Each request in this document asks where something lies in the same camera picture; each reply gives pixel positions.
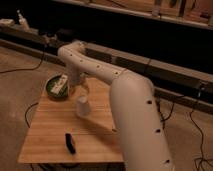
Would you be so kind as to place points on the green round plate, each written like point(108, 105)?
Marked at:
point(49, 85)

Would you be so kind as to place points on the white spray bottle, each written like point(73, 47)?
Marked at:
point(23, 22)

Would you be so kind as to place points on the black eraser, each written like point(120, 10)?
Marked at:
point(69, 143)

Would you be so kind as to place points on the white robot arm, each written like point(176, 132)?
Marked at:
point(141, 138)

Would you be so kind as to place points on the black box on ledge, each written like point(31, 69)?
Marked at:
point(65, 35)

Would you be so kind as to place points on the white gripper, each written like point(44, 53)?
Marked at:
point(82, 87)

